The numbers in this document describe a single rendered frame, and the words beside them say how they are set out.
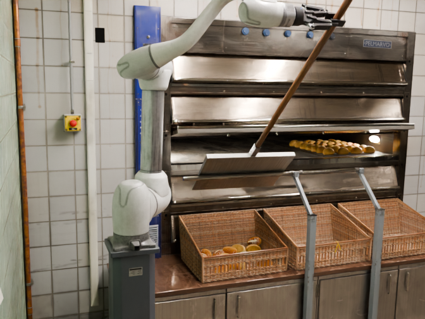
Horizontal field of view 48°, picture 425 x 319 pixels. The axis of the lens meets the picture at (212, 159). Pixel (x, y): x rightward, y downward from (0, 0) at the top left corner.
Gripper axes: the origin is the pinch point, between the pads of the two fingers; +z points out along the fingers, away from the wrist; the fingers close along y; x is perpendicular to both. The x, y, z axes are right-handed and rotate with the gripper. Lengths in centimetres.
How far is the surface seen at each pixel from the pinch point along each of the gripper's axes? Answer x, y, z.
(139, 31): -89, -82, -54
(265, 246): -161, 33, 25
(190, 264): -160, 40, -28
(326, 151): -152, -34, 93
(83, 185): -152, -15, -87
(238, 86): -110, -60, 12
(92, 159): -140, -25, -82
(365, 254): -141, 52, 84
